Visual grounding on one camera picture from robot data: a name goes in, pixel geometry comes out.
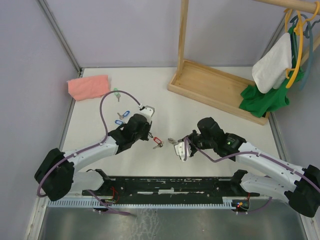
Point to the white towel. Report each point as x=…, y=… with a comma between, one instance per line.
x=270, y=71

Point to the green shirt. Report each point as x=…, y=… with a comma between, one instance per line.
x=257, y=103

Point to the red tag key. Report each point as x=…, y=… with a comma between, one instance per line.
x=159, y=143

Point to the blue tag key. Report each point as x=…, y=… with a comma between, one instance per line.
x=122, y=116
x=119, y=122

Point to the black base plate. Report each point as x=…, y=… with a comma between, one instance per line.
x=171, y=189

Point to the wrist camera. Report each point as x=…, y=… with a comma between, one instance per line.
x=182, y=150
x=148, y=112

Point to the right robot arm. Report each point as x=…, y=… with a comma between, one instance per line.
x=295, y=185

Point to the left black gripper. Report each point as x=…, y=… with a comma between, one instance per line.
x=148, y=127

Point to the white slotted cable duct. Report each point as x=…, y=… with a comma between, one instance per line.
x=91, y=202

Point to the yellow hanger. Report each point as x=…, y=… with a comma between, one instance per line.
x=295, y=26

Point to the green tag key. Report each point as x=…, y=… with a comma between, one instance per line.
x=117, y=94

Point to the teal hanger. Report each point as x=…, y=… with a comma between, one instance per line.
x=308, y=55

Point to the wooden clothes rack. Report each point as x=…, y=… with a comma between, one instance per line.
x=208, y=85

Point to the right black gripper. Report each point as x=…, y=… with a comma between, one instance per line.
x=189, y=136

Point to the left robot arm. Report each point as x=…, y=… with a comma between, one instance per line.
x=60, y=172

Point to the pink folded cloth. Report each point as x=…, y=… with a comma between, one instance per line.
x=89, y=87

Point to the red handled keyring holder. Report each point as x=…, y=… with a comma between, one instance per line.
x=172, y=141

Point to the blue tag key lower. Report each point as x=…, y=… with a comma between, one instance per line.
x=119, y=122

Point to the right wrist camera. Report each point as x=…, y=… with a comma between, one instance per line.
x=182, y=150

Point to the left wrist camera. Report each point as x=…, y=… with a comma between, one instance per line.
x=148, y=112

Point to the blue tag key upper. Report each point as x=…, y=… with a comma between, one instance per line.
x=122, y=116

